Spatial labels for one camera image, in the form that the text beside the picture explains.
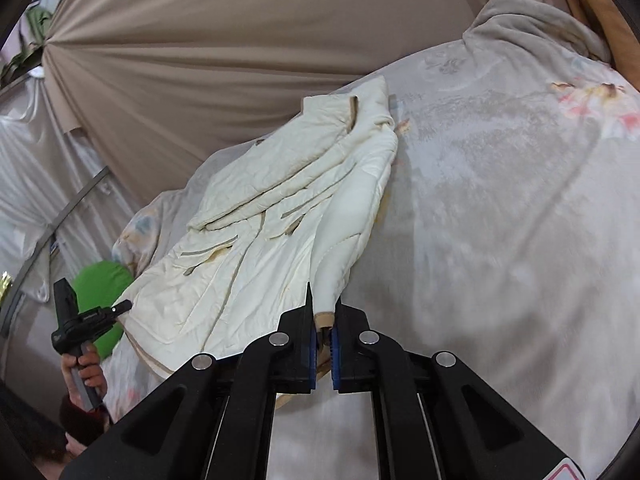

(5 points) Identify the silver satin curtain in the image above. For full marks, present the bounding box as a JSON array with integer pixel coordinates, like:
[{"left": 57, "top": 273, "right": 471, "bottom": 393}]
[{"left": 1, "top": 70, "right": 140, "bottom": 278}]

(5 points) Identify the orange hanging garment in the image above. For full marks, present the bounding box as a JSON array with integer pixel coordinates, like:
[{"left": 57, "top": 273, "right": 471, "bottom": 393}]
[{"left": 566, "top": 0, "right": 640, "bottom": 87}]

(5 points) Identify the green round cushion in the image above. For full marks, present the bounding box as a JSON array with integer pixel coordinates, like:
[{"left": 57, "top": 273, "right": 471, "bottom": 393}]
[{"left": 72, "top": 260, "right": 134, "bottom": 360}]

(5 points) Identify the grey floral fleece blanket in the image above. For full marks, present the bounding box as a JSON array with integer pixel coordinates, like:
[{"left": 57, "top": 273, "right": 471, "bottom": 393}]
[{"left": 102, "top": 0, "right": 640, "bottom": 480}]

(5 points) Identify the person's left hand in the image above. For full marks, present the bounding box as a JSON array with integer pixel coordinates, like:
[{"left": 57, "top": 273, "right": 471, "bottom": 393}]
[{"left": 61, "top": 342, "right": 107, "bottom": 412}]

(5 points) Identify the beige fabric backdrop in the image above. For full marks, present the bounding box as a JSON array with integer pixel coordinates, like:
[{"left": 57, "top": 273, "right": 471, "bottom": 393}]
[{"left": 41, "top": 0, "right": 572, "bottom": 206}]

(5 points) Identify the cream quilted jacket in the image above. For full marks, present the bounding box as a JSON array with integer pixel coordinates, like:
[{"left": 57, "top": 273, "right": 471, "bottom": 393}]
[{"left": 115, "top": 75, "right": 400, "bottom": 411}]

